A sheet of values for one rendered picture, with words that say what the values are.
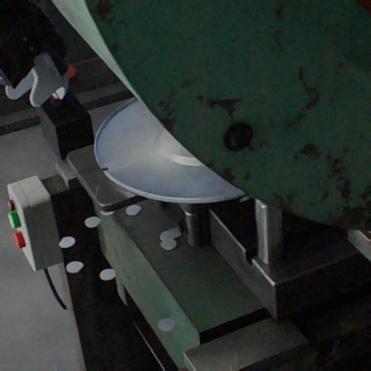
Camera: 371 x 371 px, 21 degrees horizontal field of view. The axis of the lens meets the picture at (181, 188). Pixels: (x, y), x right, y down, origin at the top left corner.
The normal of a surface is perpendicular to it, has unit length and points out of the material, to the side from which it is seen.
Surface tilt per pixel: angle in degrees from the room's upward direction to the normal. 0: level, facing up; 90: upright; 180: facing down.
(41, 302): 0
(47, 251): 90
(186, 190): 0
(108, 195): 0
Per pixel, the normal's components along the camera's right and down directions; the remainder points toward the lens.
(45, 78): 0.83, 0.30
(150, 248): -0.09, -0.81
